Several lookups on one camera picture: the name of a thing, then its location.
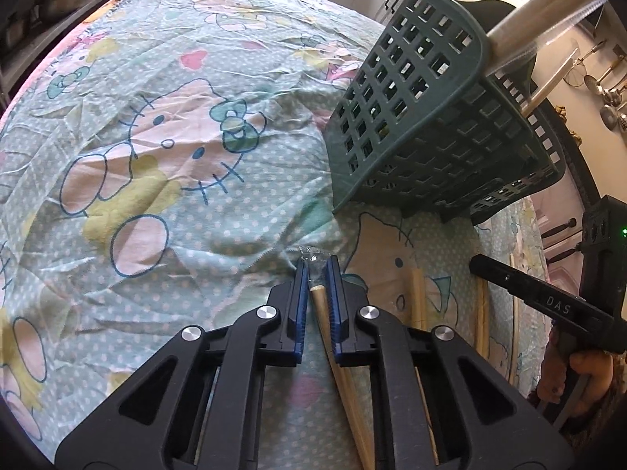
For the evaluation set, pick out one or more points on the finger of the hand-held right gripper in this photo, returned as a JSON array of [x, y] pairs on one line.
[[499, 274]]

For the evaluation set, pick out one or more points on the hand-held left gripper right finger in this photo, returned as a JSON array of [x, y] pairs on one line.
[[334, 303]]

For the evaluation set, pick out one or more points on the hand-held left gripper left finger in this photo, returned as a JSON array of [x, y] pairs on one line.
[[301, 313]]

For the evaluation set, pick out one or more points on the clear plastic chopstick wrapper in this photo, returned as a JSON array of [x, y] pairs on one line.
[[313, 257]]

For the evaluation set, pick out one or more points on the green plastic basket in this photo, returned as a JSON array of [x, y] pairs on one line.
[[421, 122]]

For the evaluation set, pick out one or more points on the bunch of chopsticks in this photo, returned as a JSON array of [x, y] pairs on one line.
[[539, 5]]

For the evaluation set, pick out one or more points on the person's right hand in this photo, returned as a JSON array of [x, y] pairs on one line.
[[590, 382]]

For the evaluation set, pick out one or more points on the steel skimmer ladle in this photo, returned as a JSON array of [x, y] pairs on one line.
[[610, 115]]

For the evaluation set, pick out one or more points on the pile of dried ginger roots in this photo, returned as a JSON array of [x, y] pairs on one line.
[[560, 112]]

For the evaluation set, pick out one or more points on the cartoon cat printed tablecloth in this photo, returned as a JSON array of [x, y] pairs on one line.
[[171, 181]]

